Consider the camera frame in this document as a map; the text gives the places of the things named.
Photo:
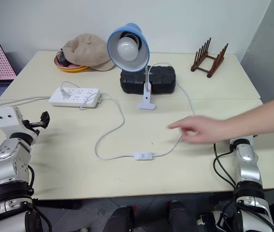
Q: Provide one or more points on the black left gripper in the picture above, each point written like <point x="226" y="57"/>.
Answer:
<point x="31" y="128"/>

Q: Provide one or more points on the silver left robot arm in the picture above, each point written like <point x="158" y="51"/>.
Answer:
<point x="7" y="164"/>

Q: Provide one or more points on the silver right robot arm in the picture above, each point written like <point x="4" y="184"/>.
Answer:
<point x="249" y="169"/>

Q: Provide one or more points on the person's bare forearm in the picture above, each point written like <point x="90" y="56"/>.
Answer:
<point x="260" y="118"/>

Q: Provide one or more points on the blue desk lamp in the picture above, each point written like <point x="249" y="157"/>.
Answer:
<point x="136" y="60"/>

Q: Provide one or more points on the person's bare hand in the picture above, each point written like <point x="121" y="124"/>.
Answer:
<point x="199" y="130"/>

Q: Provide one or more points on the white power strip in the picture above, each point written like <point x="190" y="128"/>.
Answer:
<point x="78" y="97"/>

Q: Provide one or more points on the pink plate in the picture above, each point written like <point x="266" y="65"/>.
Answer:
<point x="57" y="61"/>

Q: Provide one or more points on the yellow plate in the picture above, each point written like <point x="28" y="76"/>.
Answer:
<point x="71" y="68"/>

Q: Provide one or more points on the black item in plate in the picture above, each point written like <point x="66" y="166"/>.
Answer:
<point x="62" y="59"/>

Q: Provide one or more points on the beige cloth cap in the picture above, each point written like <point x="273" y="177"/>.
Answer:
<point x="88" y="50"/>

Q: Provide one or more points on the white light bulb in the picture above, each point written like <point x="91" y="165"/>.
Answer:
<point x="127" y="49"/>

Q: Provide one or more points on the dark rounded shape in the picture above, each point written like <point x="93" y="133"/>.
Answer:
<point x="121" y="218"/>
<point x="181" y="216"/>

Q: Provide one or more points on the black plastic tool case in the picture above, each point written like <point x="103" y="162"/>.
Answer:
<point x="162" y="79"/>

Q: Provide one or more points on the brown wooden dish rack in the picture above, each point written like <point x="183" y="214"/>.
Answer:
<point x="211" y="62"/>

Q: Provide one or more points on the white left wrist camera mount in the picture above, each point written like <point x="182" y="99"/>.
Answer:
<point x="6" y="119"/>

